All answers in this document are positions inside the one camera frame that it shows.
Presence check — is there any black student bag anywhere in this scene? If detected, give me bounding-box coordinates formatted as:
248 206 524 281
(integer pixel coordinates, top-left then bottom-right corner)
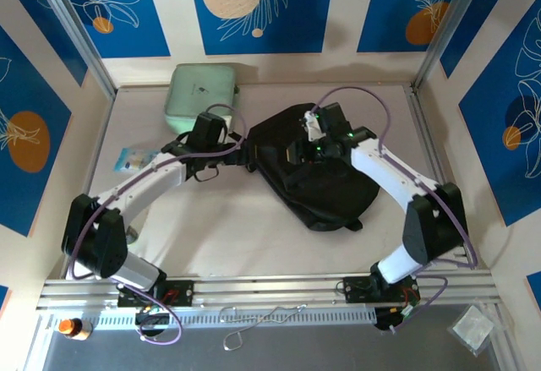
246 102 380 233

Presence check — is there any clear plastic bag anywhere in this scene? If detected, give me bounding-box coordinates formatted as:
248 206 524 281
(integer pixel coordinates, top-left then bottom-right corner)
447 303 495 357

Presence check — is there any mint green zip case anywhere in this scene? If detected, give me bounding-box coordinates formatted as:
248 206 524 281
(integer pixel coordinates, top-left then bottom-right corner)
163 63 241 134

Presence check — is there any blue white snack packet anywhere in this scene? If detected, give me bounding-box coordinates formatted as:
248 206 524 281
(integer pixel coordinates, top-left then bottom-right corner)
113 146 161 172

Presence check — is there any orange cap brown bottle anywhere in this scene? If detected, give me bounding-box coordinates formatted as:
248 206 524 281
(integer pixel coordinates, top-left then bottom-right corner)
57 316 93 341

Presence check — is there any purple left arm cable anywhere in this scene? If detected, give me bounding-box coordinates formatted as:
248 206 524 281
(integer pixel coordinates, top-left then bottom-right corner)
67 103 249 346

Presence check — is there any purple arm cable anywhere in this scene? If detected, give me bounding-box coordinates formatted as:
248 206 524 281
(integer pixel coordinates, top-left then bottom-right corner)
67 103 249 346
314 86 478 334

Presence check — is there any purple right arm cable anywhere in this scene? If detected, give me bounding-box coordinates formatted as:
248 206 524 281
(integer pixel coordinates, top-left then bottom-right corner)
314 86 478 334

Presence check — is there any aluminium side rail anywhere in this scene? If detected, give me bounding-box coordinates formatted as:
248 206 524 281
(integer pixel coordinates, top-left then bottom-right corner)
403 83 477 270

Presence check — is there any blue floral wall poster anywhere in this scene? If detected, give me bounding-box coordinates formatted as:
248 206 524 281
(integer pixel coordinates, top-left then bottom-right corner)
357 0 466 54
52 0 172 59
0 0 89 88
0 26 73 237
187 0 337 56
439 0 523 79
458 0 541 227

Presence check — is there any aluminium front rail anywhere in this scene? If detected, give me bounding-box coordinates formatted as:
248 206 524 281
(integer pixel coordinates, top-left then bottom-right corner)
36 276 504 311

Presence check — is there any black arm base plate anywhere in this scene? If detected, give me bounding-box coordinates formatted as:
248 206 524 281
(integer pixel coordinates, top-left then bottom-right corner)
342 276 422 304
117 280 195 308

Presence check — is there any aluminium frame post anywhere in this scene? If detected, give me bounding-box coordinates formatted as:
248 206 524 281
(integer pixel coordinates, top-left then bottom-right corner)
413 0 521 90
31 0 117 100

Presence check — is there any white slotted cable duct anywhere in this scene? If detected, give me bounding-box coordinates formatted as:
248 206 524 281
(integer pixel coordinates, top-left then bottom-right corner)
40 306 378 326

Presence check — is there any bent metal wire hook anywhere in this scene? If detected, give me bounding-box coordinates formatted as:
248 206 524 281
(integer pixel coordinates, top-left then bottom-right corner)
219 304 309 352

